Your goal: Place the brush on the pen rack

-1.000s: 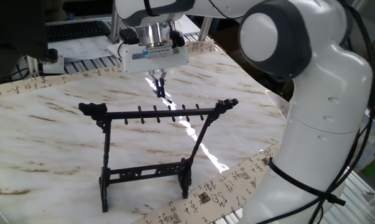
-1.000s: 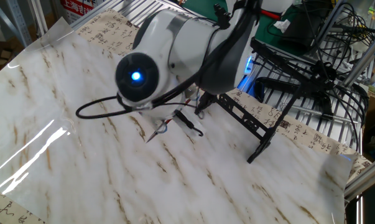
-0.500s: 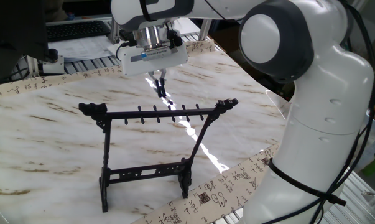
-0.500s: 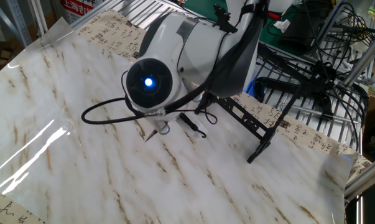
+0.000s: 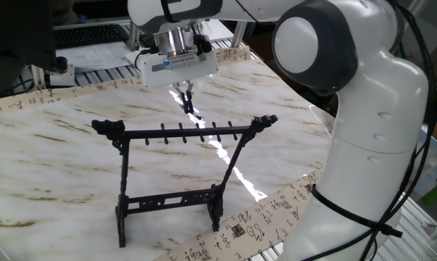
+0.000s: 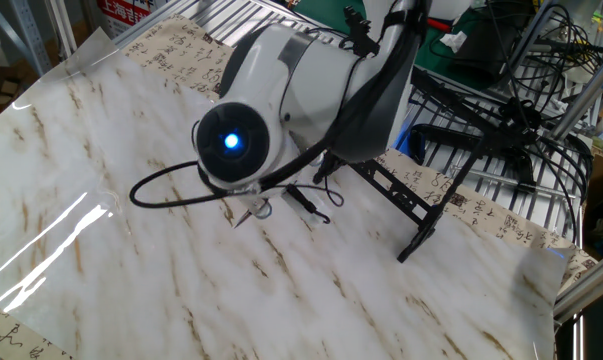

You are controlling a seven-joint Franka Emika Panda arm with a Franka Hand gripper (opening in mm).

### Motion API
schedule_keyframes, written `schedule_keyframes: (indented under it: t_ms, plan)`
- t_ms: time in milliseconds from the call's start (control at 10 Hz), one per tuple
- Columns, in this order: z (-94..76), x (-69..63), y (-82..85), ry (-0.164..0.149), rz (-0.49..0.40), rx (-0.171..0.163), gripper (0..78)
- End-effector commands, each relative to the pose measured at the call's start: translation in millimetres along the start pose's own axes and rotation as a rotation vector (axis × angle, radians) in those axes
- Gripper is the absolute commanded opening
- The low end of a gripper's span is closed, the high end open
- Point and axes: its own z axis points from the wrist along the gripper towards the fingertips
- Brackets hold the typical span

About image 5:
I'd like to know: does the black wooden pen rack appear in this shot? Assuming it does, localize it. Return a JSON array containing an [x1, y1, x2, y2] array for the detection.
[[91, 114, 279, 249]]

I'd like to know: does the glossy marble pattern sheet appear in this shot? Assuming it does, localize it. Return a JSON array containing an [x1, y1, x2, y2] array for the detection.
[[0, 57, 335, 261]]

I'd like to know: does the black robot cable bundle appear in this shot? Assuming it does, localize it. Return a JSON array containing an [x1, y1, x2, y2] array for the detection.
[[133, 0, 437, 261]]

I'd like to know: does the white bracket black knob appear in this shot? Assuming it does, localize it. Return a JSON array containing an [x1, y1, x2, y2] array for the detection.
[[43, 56, 76, 88]]

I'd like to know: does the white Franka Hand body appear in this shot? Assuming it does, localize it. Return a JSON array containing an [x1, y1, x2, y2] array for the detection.
[[136, 49, 220, 90]]

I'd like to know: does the black computer monitor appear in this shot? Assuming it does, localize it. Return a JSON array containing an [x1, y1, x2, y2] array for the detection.
[[0, 0, 58, 94]]

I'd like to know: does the aluminium frame post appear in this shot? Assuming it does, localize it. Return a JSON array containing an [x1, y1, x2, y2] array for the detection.
[[231, 20, 247, 48], [128, 0, 143, 51]]

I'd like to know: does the black computer keyboard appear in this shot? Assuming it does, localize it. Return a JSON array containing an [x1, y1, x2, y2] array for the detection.
[[53, 23, 130, 51]]

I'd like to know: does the black cable strap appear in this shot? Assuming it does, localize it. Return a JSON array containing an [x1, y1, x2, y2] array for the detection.
[[309, 183, 404, 239]]

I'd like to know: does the white tissue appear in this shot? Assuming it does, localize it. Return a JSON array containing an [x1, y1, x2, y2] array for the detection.
[[125, 49, 143, 68]]

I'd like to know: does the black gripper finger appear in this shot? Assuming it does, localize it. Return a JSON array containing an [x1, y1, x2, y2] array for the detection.
[[187, 80, 196, 114], [172, 82, 191, 113]]

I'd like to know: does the printed paper stack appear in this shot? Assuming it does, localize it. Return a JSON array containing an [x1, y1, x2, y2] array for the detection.
[[55, 40, 138, 73]]

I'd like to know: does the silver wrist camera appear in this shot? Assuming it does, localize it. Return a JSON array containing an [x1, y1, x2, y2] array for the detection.
[[151, 54, 207, 73]]

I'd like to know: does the beige calligraphy paper scroll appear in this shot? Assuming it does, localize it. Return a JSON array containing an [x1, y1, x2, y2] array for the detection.
[[0, 46, 322, 261]]

